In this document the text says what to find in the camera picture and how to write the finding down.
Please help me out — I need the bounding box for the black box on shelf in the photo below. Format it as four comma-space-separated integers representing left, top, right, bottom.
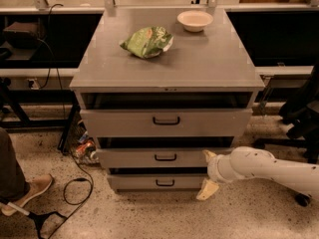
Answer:
3, 22, 46, 49

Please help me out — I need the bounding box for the grey drawer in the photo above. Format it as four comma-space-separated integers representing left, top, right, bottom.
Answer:
80, 109, 252, 137
108, 174, 205, 191
97, 148, 207, 168

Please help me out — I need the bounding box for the black stand with white handle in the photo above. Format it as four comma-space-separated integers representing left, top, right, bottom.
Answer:
0, 197, 67, 239

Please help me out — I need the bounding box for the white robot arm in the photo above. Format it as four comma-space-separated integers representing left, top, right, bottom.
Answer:
196, 146, 319, 200

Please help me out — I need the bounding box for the white power outlet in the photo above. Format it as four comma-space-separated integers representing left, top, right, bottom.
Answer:
28, 79, 40, 90

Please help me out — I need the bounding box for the green chip bag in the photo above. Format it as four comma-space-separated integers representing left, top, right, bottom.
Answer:
120, 26, 173, 59

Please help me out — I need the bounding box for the grey drawer cabinet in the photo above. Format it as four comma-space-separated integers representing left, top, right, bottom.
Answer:
70, 8, 264, 179

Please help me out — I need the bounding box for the wire trash basket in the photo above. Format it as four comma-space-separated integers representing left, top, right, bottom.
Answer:
67, 119, 100, 165

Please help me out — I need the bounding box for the black hanging cable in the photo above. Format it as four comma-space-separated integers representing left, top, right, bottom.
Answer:
36, 3, 68, 118

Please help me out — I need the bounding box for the white bowl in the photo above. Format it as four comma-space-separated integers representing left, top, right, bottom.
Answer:
177, 10, 213, 33

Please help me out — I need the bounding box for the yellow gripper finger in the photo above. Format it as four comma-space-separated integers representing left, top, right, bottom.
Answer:
202, 149, 216, 162
196, 178, 219, 201

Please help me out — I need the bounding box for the orange can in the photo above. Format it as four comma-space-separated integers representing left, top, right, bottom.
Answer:
75, 140, 96, 158

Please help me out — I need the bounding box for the grey top drawer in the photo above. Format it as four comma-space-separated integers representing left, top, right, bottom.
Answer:
80, 109, 252, 137

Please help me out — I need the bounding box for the black floor cable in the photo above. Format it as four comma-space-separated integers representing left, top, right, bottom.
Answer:
46, 149, 95, 239

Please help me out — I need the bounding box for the grey bottom drawer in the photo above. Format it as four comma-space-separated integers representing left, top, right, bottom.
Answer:
108, 174, 205, 191

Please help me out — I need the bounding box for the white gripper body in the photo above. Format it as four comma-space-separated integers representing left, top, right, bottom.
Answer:
207, 154, 237, 183

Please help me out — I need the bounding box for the dark trouser leg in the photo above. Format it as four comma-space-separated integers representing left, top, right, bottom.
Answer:
0, 127, 30, 201

